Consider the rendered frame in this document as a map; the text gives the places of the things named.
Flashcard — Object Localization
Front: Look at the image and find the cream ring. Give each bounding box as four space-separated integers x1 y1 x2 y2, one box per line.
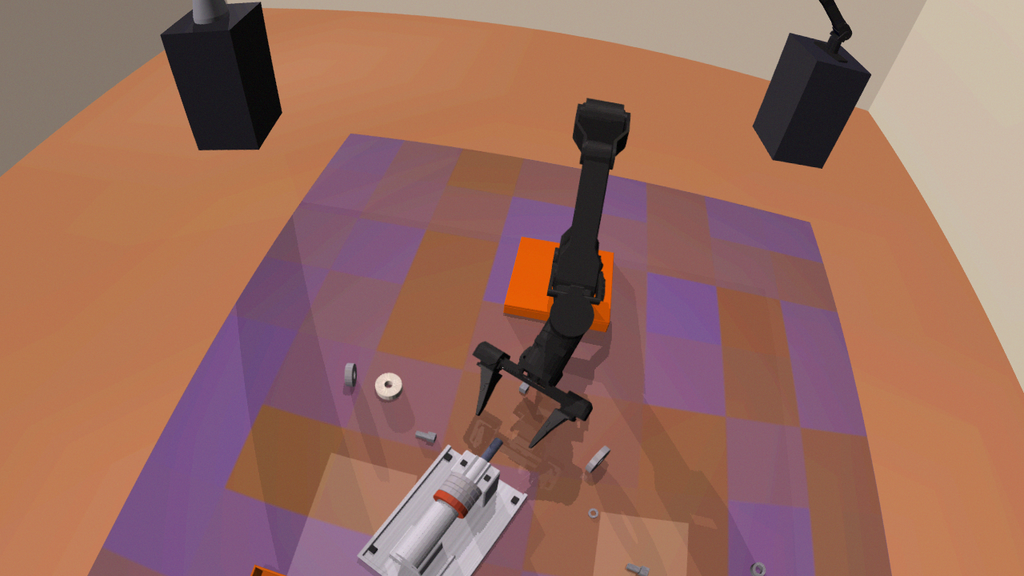
375 373 402 400

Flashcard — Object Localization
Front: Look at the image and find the red-brown ring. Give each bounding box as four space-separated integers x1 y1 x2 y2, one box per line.
433 490 468 519

